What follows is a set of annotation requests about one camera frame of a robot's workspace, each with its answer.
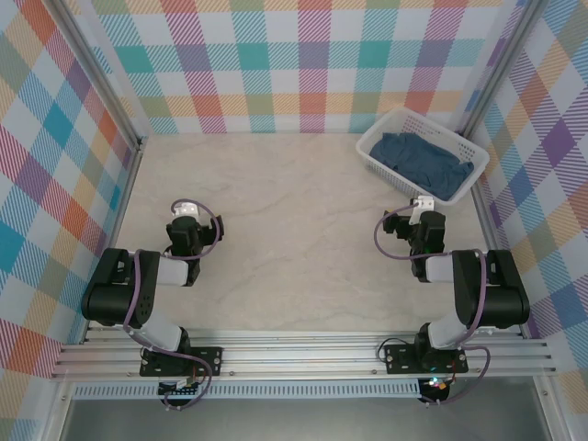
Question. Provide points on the blue t-shirt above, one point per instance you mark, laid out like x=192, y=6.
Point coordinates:
x=413, y=161

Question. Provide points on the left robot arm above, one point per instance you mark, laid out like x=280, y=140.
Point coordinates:
x=110, y=298

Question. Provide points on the white plastic mesh basket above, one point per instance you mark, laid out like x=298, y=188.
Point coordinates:
x=399, y=120

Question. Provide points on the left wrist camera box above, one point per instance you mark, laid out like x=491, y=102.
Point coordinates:
x=186, y=210

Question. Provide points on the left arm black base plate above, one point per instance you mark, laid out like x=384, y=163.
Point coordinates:
x=211, y=358

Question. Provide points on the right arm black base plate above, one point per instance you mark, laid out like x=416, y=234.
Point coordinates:
x=397, y=358

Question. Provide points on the aluminium mounting rail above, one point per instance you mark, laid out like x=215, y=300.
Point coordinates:
x=298, y=353

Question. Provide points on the aluminium frame post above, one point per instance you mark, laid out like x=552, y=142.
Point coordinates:
x=98, y=73
x=498, y=64

